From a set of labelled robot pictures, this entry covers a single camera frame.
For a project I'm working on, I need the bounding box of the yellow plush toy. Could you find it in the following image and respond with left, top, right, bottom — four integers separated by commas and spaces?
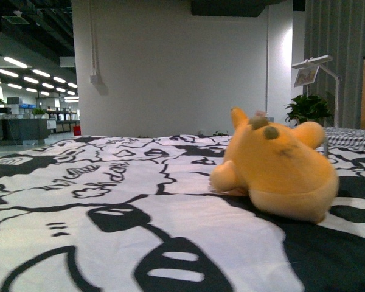
210, 107, 339, 223

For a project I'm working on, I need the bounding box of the black and white bedspread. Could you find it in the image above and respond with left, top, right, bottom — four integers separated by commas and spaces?
0, 135, 365, 291

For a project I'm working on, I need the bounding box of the red fire extinguisher box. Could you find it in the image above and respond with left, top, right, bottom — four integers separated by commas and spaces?
73, 125, 82, 136

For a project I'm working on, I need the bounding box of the green potted plant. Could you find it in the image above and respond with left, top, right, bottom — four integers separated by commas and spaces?
285, 94, 332, 124

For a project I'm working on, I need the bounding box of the picture card on lamp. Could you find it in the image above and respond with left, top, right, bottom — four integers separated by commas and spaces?
294, 66, 319, 88

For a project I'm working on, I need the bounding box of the white desk lamp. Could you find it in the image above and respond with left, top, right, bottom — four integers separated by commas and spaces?
291, 55, 341, 128

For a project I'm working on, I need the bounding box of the grey office counter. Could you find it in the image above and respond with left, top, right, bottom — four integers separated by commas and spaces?
0, 119, 50, 146

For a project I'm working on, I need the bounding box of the checkered pillow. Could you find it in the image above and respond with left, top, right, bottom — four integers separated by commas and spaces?
324, 127, 365, 151

